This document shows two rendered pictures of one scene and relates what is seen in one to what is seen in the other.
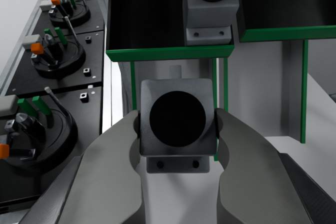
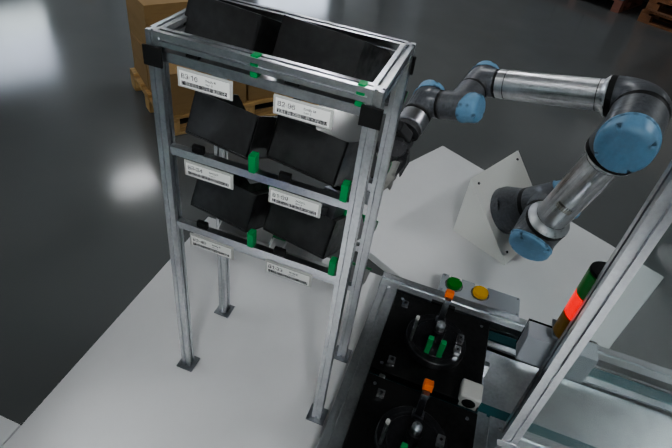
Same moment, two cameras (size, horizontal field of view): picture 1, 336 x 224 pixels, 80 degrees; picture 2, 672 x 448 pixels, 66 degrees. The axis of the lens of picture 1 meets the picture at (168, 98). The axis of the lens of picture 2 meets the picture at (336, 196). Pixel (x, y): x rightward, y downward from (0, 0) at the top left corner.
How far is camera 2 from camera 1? 1.23 m
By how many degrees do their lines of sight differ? 89
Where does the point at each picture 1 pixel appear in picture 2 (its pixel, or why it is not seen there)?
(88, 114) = (392, 342)
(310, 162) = (238, 261)
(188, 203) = not seen: hidden behind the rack
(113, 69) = (348, 394)
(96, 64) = (366, 402)
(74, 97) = (401, 368)
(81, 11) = not seen: outside the picture
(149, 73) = not seen: hidden behind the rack
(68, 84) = (404, 390)
